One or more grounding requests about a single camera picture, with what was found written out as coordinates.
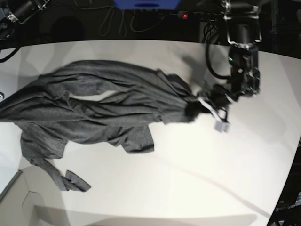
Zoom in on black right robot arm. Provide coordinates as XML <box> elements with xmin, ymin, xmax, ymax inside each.
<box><xmin>0</xmin><ymin>0</ymin><xmax>51</xmax><ymax>63</ymax></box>

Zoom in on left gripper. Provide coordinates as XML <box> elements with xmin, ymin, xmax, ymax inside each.
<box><xmin>185</xmin><ymin>83</ymin><xmax>239</xmax><ymax>133</ymax></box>

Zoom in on blue box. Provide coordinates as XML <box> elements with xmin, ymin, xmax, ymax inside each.
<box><xmin>113</xmin><ymin>0</ymin><xmax>180</xmax><ymax>10</ymax></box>

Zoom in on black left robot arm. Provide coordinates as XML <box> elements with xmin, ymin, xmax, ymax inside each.
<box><xmin>198</xmin><ymin>0</ymin><xmax>263</xmax><ymax>132</ymax></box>

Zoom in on grey cables behind table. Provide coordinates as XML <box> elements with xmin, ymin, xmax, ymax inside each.
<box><xmin>98</xmin><ymin>4</ymin><xmax>165</xmax><ymax>37</ymax></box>

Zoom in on grey t-shirt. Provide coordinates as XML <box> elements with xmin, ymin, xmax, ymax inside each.
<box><xmin>0</xmin><ymin>60</ymin><xmax>206</xmax><ymax>192</ymax></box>

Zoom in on black power strip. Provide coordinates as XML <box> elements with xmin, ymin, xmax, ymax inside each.
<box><xmin>177</xmin><ymin>11</ymin><xmax>223</xmax><ymax>22</ymax></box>

